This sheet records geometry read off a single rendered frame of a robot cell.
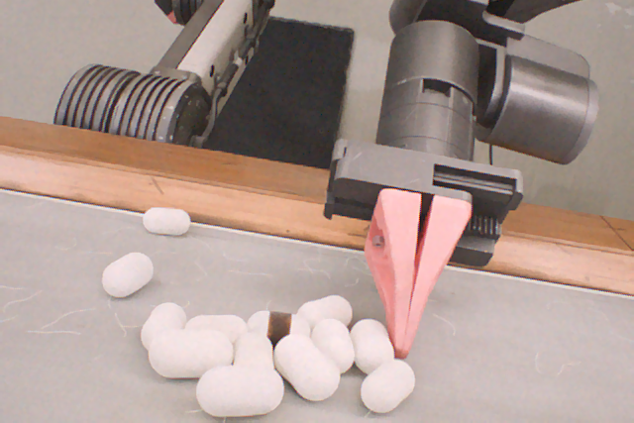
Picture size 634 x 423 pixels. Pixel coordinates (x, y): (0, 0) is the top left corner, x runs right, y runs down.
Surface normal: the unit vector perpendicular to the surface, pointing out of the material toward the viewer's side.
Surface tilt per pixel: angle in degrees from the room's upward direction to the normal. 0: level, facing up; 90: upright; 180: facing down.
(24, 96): 90
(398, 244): 62
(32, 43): 90
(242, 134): 86
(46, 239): 0
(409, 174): 41
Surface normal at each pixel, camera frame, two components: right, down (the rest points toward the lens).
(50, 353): 0.15, -0.95
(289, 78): -0.03, 0.22
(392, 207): 0.00, -0.20
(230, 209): 0.05, -0.47
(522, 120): -0.04, 0.48
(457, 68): 0.47, -0.41
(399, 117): -0.54, -0.54
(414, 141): -0.23, -0.56
